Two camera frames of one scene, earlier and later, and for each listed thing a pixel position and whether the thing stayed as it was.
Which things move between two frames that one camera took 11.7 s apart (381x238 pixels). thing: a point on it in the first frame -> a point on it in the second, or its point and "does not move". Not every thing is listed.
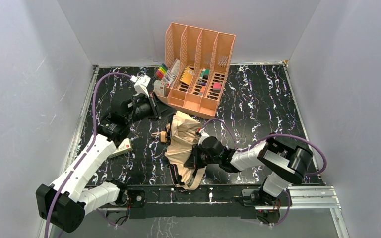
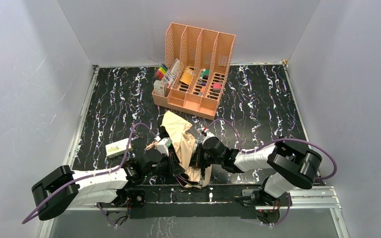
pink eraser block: (217, 87) does not move
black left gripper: (154, 106) -> (176, 165)
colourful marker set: (161, 72) does not move
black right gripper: (193, 157) does not move
